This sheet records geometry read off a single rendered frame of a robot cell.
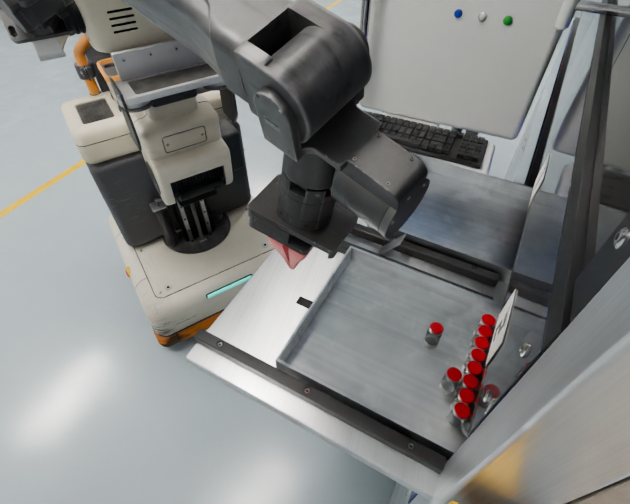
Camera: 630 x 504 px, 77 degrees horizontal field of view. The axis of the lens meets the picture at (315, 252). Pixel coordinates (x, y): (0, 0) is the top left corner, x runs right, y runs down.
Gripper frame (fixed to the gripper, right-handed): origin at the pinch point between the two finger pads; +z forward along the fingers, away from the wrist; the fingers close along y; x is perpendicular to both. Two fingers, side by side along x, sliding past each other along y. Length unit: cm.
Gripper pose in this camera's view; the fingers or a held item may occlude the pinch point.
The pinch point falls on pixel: (294, 261)
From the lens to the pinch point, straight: 48.3
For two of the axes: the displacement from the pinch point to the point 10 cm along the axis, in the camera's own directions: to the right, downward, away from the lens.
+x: 4.7, -6.5, 6.0
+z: -1.6, 6.0, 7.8
